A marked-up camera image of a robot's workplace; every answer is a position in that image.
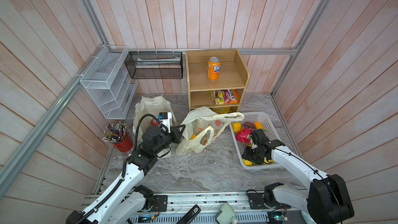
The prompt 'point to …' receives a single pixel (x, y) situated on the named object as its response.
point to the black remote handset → (188, 218)
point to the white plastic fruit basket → (264, 119)
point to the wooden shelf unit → (233, 75)
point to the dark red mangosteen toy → (249, 124)
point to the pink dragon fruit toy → (243, 135)
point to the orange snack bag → (233, 97)
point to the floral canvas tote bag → (156, 104)
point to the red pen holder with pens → (116, 134)
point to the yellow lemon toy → (236, 127)
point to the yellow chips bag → (222, 110)
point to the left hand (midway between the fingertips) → (185, 129)
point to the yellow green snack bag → (217, 97)
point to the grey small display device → (226, 215)
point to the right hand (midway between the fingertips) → (245, 156)
